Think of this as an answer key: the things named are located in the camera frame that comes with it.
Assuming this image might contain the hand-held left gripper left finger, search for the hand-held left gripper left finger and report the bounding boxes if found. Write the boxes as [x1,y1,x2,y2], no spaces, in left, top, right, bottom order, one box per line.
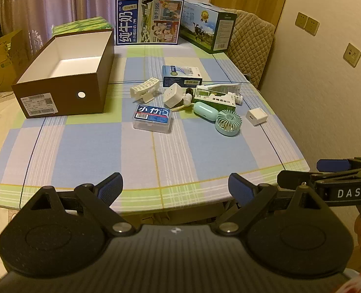
[21,172,136,237]

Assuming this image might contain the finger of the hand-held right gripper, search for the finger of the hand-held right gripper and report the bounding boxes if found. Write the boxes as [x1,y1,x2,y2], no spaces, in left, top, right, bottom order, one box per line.
[316,157,361,172]
[277,170,321,190]

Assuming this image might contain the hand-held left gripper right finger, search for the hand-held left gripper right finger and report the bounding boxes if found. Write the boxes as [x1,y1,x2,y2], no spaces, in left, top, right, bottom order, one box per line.
[216,173,329,236]

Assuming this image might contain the teal handheld fan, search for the teal handheld fan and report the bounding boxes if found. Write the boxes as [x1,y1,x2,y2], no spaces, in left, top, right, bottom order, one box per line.
[171,102,242,136]

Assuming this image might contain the clear floss box blue label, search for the clear floss box blue label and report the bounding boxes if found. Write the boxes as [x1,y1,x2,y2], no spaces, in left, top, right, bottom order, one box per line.
[132,104,174,134]

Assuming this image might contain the white hair claw clip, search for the white hair claw clip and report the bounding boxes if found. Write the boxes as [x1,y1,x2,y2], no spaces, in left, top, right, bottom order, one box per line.
[130,78,160,104]

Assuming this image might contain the brown cardboard shoe box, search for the brown cardboard shoe box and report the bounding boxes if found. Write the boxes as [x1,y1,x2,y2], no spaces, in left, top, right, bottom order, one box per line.
[11,28,115,119]

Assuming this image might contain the blue white medicine box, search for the blue white medicine box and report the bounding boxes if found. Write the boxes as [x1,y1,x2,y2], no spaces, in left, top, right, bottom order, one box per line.
[162,65,203,88]

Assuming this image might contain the checked tablecloth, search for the checked tablecloth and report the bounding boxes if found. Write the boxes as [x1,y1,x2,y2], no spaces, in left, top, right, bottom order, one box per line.
[0,41,311,213]

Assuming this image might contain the white charger cube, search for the white charger cube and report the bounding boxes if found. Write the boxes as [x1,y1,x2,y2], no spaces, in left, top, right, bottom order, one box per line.
[245,107,264,126]

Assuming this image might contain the green white medicine box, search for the green white medicine box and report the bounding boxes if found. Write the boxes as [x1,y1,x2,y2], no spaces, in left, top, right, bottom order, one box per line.
[194,86,237,114]

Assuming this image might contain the red white packet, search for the red white packet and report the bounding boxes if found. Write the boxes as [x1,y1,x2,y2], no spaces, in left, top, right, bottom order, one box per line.
[339,270,361,293]

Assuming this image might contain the white blue toothpaste tube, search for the white blue toothpaste tube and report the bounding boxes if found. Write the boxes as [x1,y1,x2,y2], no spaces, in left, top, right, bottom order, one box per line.
[203,82,244,105]

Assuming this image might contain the brown glass bottle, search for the brown glass bottle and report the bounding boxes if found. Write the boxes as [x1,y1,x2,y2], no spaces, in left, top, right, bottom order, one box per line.
[182,87,197,106]

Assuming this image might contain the white plug adapter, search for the white plug adapter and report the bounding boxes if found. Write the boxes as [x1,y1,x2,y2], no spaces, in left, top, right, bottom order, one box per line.
[164,83,186,107]

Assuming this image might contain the chair with quilted beige cover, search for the chair with quilted beige cover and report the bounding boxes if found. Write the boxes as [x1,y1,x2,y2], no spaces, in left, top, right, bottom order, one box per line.
[223,9,275,91]

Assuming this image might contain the stack of cardboard boxes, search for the stack of cardboard boxes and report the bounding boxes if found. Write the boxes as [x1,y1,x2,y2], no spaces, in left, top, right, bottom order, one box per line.
[0,30,43,97]

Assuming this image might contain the light green patterned box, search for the light green patterned box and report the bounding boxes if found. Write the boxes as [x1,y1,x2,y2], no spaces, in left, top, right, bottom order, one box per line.
[52,16,114,36]

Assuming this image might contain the dark green milk carton box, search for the dark green milk carton box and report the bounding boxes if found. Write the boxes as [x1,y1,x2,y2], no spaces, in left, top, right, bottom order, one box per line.
[179,0,239,55]

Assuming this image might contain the blue milk carton box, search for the blue milk carton box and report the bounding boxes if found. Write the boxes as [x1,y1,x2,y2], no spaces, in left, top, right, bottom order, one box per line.
[115,0,185,46]

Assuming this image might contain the sheer curtain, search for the sheer curtain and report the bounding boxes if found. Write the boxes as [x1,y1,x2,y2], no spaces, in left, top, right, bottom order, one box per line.
[0,0,178,48]

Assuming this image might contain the wall socket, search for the wall socket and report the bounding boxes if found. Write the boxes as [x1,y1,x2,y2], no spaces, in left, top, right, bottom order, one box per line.
[343,43,361,68]

